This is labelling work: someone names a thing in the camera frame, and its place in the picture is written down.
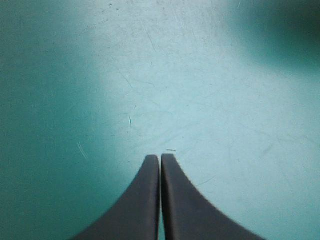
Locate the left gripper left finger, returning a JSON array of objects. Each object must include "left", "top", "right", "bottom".
[{"left": 71, "top": 154, "right": 161, "bottom": 240}]

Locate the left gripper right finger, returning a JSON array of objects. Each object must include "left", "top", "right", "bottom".
[{"left": 161, "top": 153, "right": 267, "bottom": 240}]

